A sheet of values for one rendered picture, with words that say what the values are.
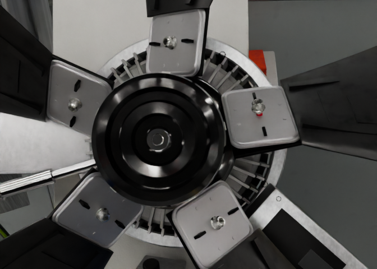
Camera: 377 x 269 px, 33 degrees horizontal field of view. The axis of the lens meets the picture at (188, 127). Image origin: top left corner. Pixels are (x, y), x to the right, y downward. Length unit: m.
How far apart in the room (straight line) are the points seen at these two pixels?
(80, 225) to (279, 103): 0.23
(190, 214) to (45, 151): 0.22
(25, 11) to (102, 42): 0.39
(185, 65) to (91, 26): 0.29
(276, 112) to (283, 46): 0.78
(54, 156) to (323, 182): 1.01
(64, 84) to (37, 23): 0.63
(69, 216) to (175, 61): 0.18
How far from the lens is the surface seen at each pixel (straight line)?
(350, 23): 1.40
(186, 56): 0.62
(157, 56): 0.66
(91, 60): 0.87
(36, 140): 0.76
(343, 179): 1.66
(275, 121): 0.62
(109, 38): 0.87
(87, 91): 0.63
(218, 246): 0.63
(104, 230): 0.66
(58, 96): 0.65
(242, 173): 0.73
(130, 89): 0.57
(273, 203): 0.72
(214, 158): 0.56
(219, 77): 0.73
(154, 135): 0.57
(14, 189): 0.73
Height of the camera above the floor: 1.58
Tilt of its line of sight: 39 degrees down
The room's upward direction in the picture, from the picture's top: 4 degrees counter-clockwise
